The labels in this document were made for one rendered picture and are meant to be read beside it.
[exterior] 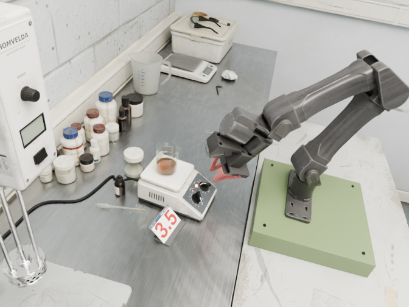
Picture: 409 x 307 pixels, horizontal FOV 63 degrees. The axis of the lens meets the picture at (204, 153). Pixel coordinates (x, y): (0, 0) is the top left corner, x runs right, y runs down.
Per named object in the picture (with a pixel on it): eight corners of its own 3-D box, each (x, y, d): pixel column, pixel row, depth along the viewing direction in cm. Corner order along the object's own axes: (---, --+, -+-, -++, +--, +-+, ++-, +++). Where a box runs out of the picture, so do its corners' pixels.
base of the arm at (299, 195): (293, 196, 85) (320, 204, 85) (297, 151, 101) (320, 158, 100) (283, 217, 90) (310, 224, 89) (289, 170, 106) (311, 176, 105)
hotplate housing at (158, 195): (216, 194, 102) (220, 174, 98) (201, 224, 92) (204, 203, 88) (151, 170, 107) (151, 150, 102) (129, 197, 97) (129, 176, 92)
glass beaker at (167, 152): (152, 176, 93) (153, 152, 87) (157, 162, 98) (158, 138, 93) (177, 180, 93) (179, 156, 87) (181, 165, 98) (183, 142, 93)
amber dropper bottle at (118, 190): (123, 188, 99) (123, 170, 95) (126, 195, 97) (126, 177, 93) (113, 190, 98) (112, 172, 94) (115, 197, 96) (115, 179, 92)
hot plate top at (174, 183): (195, 167, 99) (195, 165, 98) (178, 193, 90) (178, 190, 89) (158, 155, 101) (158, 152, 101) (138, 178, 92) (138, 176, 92)
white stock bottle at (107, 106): (115, 119, 127) (114, 88, 119) (119, 130, 122) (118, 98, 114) (95, 121, 125) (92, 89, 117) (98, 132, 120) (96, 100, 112)
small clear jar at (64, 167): (52, 179, 99) (48, 162, 95) (67, 169, 103) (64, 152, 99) (66, 187, 97) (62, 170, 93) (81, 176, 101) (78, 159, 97)
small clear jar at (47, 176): (37, 182, 97) (34, 171, 94) (42, 173, 100) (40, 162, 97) (50, 184, 97) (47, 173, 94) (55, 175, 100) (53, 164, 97)
